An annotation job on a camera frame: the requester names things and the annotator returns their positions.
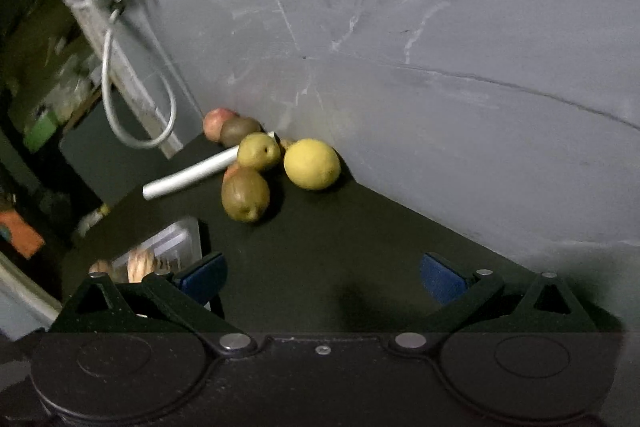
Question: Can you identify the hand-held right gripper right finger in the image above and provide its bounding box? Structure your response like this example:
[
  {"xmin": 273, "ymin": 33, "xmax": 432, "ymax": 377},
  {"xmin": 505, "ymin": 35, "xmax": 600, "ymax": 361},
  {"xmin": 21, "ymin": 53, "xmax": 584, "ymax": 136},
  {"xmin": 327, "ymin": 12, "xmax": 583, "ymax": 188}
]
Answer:
[{"xmin": 388, "ymin": 252, "xmax": 600, "ymax": 355}]

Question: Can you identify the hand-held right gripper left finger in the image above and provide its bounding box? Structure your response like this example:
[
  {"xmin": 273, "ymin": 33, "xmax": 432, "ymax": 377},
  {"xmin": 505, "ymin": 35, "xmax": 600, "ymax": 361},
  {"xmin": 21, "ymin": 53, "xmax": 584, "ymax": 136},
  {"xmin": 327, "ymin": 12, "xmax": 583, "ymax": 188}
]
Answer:
[{"xmin": 48, "ymin": 251, "xmax": 258, "ymax": 358}]

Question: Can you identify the brown pear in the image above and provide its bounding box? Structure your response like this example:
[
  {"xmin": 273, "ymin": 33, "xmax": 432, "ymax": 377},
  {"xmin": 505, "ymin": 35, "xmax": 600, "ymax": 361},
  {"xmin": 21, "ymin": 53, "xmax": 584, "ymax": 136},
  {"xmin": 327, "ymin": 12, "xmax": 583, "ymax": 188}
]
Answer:
[{"xmin": 221, "ymin": 167, "xmax": 271, "ymax": 224}]

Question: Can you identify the green pear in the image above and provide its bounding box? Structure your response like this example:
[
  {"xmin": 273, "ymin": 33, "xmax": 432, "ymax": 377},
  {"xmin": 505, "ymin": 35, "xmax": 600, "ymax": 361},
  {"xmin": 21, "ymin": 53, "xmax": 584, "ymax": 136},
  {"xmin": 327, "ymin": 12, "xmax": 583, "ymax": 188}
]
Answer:
[{"xmin": 236, "ymin": 133, "xmax": 282, "ymax": 172}]

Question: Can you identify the large yellow round fruit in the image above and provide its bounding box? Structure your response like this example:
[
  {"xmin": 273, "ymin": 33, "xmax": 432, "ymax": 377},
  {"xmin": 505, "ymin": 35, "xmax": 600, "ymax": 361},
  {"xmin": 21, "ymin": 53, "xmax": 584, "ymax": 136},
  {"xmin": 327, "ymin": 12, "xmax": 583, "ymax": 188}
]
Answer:
[{"xmin": 283, "ymin": 138, "xmax": 342, "ymax": 192}]

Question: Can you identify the white rolled tube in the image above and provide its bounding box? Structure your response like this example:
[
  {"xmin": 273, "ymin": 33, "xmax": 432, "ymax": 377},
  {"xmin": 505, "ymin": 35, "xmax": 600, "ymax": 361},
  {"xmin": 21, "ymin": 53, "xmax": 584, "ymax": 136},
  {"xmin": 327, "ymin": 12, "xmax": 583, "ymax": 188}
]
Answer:
[{"xmin": 142, "ymin": 131, "xmax": 276, "ymax": 202}]

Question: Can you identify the white yellow floor item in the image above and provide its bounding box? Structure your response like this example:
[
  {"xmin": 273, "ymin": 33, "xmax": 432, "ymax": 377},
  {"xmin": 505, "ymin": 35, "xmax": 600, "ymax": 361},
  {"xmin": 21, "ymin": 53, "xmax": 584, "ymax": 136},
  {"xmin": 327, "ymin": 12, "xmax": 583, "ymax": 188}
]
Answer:
[{"xmin": 74, "ymin": 202, "xmax": 111, "ymax": 239}]

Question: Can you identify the dark brown round fruit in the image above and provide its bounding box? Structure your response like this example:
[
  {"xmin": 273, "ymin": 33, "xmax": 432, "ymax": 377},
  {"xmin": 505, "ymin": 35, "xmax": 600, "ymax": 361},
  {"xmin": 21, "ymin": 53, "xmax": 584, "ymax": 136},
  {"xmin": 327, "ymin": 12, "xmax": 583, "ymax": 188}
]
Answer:
[{"xmin": 220, "ymin": 117, "xmax": 262, "ymax": 148}]

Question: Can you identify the red apple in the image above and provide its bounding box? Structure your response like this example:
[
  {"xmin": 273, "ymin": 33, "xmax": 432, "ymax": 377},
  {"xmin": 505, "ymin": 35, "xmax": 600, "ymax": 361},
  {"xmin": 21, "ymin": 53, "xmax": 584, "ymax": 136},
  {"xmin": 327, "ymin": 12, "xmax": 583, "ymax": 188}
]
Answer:
[{"xmin": 202, "ymin": 108, "xmax": 241, "ymax": 142}]

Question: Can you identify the grey cabinet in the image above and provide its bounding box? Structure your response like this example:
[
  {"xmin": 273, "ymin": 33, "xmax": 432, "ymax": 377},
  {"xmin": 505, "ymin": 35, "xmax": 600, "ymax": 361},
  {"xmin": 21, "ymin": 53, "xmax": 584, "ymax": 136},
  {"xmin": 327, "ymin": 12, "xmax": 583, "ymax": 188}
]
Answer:
[{"xmin": 58, "ymin": 104, "xmax": 177, "ymax": 208}]

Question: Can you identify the orange bag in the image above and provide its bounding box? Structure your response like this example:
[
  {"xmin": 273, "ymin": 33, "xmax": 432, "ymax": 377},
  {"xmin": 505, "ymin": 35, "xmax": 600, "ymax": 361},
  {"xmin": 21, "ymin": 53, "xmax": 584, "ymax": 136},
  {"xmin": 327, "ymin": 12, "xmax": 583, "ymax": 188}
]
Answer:
[{"xmin": 0, "ymin": 209, "xmax": 46, "ymax": 258}]

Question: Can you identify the green box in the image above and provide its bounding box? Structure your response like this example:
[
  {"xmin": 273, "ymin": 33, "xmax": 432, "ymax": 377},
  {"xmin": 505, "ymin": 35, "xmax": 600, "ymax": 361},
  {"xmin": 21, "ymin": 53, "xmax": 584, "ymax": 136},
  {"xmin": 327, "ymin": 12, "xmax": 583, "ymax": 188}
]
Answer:
[{"xmin": 23, "ymin": 111, "xmax": 59, "ymax": 153}]

